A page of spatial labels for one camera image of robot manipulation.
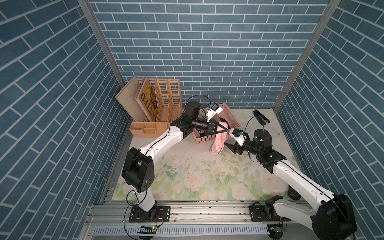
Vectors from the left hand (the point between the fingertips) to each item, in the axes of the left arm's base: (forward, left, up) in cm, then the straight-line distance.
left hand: (228, 132), depth 70 cm
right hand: (+4, -3, -9) cm, 10 cm away
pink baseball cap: (-3, +4, -6) cm, 8 cm away
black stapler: (+34, -35, -28) cm, 57 cm away
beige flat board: (+31, +60, -6) cm, 68 cm away
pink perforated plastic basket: (+37, -8, -28) cm, 47 cm away
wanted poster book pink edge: (+33, +48, -8) cm, 59 cm away
